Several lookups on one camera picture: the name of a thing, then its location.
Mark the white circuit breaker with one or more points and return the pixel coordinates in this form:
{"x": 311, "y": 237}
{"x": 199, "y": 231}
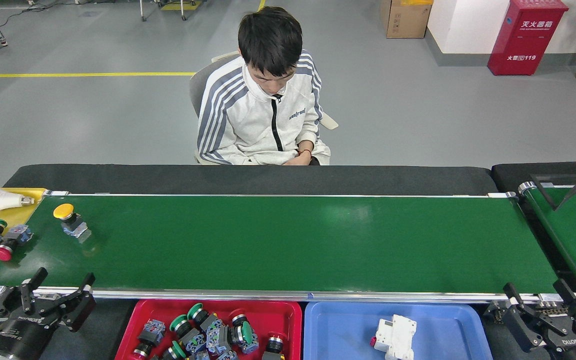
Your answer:
{"x": 393, "y": 335}

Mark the brown cardboard box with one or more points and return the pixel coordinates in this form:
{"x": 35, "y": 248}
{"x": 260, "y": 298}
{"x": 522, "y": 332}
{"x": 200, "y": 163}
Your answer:
{"x": 407, "y": 20}

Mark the blue plastic tray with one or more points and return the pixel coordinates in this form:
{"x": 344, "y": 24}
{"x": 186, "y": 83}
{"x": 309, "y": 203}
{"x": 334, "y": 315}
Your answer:
{"x": 338, "y": 335}

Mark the red fire extinguisher cabinet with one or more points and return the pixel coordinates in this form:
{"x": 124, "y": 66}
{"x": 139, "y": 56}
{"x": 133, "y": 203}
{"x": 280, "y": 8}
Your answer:
{"x": 525, "y": 42}

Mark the red push button switch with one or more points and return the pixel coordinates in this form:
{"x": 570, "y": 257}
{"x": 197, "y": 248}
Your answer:
{"x": 238, "y": 316}
{"x": 2, "y": 253}
{"x": 228, "y": 355}
{"x": 274, "y": 345}
{"x": 152, "y": 332}

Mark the yellow push button switch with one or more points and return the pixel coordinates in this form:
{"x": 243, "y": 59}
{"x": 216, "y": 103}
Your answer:
{"x": 63, "y": 211}

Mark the short black foam pad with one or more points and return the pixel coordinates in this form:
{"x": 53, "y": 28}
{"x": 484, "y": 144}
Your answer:
{"x": 518, "y": 170}

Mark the person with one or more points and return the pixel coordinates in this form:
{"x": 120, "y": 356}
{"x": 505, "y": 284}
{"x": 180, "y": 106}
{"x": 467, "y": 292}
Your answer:
{"x": 248, "y": 120}

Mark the black guide bracket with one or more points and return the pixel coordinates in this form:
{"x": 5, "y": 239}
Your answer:
{"x": 543, "y": 193}

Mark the person's left hand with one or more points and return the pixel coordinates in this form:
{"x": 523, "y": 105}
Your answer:
{"x": 300, "y": 159}

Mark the grey office chair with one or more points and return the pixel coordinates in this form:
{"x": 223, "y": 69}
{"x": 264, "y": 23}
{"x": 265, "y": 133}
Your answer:
{"x": 195, "y": 87}

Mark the long black foam pad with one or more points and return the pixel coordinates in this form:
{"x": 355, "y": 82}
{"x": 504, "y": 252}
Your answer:
{"x": 118, "y": 179}

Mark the red plastic tray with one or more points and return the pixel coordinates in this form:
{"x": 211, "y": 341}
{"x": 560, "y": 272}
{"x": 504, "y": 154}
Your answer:
{"x": 292, "y": 320}

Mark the long green conveyor belt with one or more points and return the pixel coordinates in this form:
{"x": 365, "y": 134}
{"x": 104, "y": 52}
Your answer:
{"x": 293, "y": 240}

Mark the yellow floor plate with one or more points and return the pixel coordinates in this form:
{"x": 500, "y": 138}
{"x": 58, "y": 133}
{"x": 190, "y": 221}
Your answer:
{"x": 180, "y": 5}

